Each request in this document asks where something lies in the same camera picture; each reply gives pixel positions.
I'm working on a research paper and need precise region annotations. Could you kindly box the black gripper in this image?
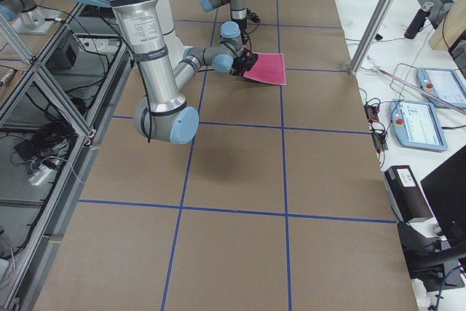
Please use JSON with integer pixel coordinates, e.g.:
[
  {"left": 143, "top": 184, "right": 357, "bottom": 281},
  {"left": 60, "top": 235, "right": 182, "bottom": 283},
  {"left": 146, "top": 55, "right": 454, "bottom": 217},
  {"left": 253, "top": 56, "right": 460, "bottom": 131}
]
[
  {"left": 229, "top": 49, "right": 258, "bottom": 76},
  {"left": 232, "top": 18, "right": 248, "bottom": 34}
]

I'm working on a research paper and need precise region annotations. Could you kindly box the pink towel with grey back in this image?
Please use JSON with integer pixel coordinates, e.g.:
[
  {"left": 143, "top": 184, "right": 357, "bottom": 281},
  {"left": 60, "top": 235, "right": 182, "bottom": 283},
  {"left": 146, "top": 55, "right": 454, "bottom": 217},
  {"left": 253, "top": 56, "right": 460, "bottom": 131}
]
[{"left": 243, "top": 53, "right": 287, "bottom": 86}]

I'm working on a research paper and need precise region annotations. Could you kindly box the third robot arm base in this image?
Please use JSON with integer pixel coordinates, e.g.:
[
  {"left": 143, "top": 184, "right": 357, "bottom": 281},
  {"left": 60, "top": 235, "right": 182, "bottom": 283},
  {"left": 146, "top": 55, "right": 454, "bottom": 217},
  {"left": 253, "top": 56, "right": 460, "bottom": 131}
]
[{"left": 1, "top": 0, "right": 52, "bottom": 35}]

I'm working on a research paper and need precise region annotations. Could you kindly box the reacher grabber stick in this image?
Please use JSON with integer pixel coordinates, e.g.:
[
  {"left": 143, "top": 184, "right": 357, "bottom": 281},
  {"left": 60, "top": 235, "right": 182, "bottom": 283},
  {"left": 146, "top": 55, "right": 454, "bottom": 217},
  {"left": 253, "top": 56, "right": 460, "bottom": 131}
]
[{"left": 366, "top": 55, "right": 466, "bottom": 111}]

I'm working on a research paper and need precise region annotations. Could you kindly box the small circuit board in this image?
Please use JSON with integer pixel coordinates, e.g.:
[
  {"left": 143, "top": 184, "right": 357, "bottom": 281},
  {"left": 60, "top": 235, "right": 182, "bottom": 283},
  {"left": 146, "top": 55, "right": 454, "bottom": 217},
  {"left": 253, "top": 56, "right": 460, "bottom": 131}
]
[{"left": 364, "top": 103, "right": 388, "bottom": 153}]

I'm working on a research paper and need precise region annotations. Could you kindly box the black water bottle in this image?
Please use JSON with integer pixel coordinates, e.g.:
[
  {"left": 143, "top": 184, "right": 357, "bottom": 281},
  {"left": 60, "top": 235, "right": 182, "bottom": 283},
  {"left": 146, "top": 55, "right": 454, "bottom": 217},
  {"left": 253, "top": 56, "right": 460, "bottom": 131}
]
[{"left": 404, "top": 1, "right": 434, "bottom": 39}]

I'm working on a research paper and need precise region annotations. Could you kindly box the near teach pendant tablet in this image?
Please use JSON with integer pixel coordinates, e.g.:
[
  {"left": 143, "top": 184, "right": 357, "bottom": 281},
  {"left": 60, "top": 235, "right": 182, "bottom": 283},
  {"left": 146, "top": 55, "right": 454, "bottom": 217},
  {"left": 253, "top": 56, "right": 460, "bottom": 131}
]
[{"left": 390, "top": 100, "right": 448, "bottom": 152}]

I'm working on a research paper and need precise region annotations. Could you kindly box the teach pendant tablet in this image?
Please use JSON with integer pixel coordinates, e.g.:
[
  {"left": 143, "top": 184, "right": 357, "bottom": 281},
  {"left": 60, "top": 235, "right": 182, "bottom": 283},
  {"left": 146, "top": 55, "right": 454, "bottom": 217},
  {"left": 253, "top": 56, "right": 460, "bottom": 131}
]
[
  {"left": 390, "top": 100, "right": 448, "bottom": 152},
  {"left": 416, "top": 68, "right": 465, "bottom": 109}
]

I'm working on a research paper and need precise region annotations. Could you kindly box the far teach pendant tablet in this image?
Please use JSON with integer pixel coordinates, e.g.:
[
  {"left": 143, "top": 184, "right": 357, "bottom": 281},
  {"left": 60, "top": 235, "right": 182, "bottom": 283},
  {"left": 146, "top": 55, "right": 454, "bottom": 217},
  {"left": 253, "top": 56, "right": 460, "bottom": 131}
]
[{"left": 416, "top": 68, "right": 465, "bottom": 109}]

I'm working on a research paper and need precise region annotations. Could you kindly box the brown cardboard box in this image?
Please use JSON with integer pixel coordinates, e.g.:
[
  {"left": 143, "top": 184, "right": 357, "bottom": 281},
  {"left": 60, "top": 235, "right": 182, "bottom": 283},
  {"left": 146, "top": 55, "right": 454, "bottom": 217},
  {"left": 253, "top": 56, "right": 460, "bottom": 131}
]
[{"left": 384, "top": 165, "right": 433, "bottom": 224}]

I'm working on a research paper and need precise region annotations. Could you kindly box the white power strip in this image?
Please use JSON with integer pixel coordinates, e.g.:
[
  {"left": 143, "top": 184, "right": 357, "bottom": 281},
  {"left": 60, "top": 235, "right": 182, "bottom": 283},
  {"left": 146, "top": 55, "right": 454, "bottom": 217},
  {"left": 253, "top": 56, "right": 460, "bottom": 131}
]
[{"left": 28, "top": 165, "right": 52, "bottom": 186}]

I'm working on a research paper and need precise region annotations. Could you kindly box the black computer monitor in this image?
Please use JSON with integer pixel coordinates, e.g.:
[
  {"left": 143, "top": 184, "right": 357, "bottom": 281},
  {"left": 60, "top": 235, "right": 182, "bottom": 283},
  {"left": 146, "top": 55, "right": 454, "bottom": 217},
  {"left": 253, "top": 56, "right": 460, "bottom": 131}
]
[{"left": 421, "top": 146, "right": 465, "bottom": 243}]

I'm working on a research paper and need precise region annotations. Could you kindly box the black monitor stand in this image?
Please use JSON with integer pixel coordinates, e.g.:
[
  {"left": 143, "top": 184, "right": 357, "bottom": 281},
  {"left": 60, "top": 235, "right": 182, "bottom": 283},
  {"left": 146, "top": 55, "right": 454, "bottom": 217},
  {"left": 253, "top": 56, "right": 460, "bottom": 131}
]
[{"left": 397, "top": 222, "right": 465, "bottom": 292}]

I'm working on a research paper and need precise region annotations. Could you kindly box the aluminium frame post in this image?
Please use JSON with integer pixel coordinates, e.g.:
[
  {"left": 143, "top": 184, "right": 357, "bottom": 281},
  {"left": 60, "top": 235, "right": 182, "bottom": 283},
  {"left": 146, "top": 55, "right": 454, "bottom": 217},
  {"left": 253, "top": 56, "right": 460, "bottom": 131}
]
[{"left": 348, "top": 0, "right": 394, "bottom": 76}]

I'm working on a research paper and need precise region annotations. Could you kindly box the aluminium frame rack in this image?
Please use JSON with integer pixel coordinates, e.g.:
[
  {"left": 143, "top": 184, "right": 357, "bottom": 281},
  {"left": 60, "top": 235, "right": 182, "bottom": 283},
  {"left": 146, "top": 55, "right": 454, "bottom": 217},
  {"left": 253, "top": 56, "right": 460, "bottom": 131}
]
[{"left": 1, "top": 5, "right": 130, "bottom": 310}]

